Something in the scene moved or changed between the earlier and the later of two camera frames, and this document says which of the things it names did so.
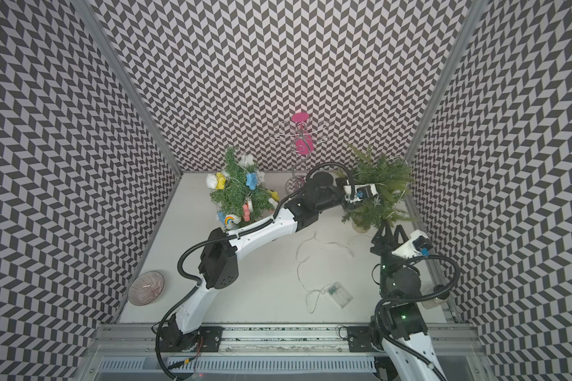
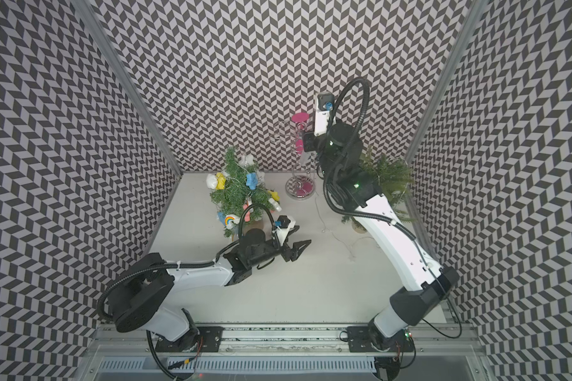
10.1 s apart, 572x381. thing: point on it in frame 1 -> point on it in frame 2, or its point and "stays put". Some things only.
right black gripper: [387, 240] -> [311, 144]
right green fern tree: [392, 178] stays put
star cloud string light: [217, 181] stays put
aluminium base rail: [133, 353] stays put
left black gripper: [350, 205] -> [295, 252]
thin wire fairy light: [339, 294] -> [334, 236]
